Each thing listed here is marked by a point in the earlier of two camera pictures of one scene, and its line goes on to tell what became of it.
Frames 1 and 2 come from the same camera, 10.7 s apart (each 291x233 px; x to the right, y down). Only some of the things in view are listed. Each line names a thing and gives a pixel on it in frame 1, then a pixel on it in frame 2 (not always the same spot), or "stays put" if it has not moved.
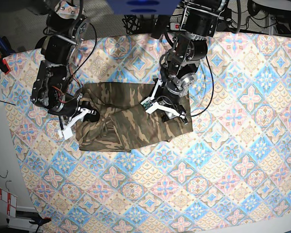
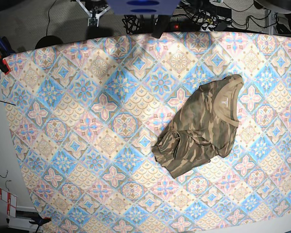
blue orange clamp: [40, 221] stays put
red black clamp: [6, 48] stays put
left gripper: [93, 115] → [94, 8]
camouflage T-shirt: [124, 125] → [204, 125]
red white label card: [11, 200] stays put
